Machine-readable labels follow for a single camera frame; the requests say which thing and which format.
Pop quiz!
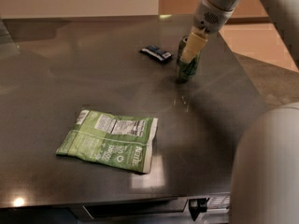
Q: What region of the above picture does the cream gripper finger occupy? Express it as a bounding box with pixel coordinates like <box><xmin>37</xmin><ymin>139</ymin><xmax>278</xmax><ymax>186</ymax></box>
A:
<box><xmin>180</xmin><ymin>26</ymin><xmax>207</xmax><ymax>63</ymax></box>

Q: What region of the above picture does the green soda can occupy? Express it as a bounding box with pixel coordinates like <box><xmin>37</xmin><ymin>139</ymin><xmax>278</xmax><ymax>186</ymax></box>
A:
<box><xmin>176</xmin><ymin>35</ymin><xmax>200</xmax><ymax>82</ymax></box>

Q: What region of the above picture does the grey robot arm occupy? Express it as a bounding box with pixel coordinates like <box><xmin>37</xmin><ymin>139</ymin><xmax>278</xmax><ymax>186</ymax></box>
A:
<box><xmin>180</xmin><ymin>0</ymin><xmax>299</xmax><ymax>224</ymax></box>

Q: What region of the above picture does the blue rxbar blueberry wrapper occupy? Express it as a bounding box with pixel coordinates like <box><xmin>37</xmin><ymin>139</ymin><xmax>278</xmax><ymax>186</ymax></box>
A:
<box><xmin>140</xmin><ymin>45</ymin><xmax>173</xmax><ymax>63</ymax></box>

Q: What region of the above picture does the green chip bag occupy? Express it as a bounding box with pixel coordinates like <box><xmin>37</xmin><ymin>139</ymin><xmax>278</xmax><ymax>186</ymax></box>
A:
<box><xmin>56</xmin><ymin>109</ymin><xmax>158</xmax><ymax>174</ymax></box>

